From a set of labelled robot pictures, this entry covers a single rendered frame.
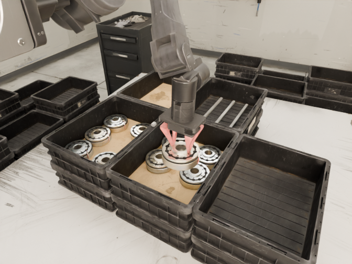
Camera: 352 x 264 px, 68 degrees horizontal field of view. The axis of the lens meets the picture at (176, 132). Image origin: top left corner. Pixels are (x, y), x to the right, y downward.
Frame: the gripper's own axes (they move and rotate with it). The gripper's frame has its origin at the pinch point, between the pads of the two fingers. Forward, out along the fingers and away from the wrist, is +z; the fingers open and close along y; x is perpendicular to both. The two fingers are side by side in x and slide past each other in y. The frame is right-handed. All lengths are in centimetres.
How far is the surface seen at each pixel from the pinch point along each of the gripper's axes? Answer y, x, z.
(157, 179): 10.8, -4.6, 22.2
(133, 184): 10.3, 8.6, 12.6
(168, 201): -1.8, 8.6, 12.5
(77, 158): 32.6, 8.9, 13.1
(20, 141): 137, -22, 69
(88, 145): 42.1, -3.4, 19.9
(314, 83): -24, -183, 45
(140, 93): 51, -48, 19
